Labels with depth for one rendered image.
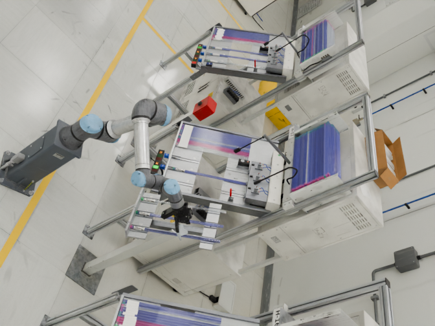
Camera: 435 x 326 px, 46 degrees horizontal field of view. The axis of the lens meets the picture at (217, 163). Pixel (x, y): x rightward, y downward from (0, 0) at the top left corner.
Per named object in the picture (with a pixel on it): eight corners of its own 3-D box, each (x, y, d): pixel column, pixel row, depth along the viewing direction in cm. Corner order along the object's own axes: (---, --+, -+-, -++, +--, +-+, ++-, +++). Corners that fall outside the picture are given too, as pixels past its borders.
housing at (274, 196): (262, 217, 321) (267, 202, 311) (268, 164, 356) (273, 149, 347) (275, 219, 321) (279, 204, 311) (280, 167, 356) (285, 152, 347)
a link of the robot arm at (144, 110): (139, 90, 260) (143, 183, 246) (155, 96, 268) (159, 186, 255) (123, 97, 267) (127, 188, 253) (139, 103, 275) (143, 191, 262)
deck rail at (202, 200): (157, 195, 320) (158, 189, 316) (158, 193, 322) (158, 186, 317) (268, 219, 319) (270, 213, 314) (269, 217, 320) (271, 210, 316)
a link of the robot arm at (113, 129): (89, 121, 300) (155, 96, 268) (109, 127, 312) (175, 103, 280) (89, 141, 297) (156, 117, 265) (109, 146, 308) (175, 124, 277)
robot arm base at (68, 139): (57, 143, 290) (67, 136, 285) (61, 122, 298) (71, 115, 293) (79, 154, 299) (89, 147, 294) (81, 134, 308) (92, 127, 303)
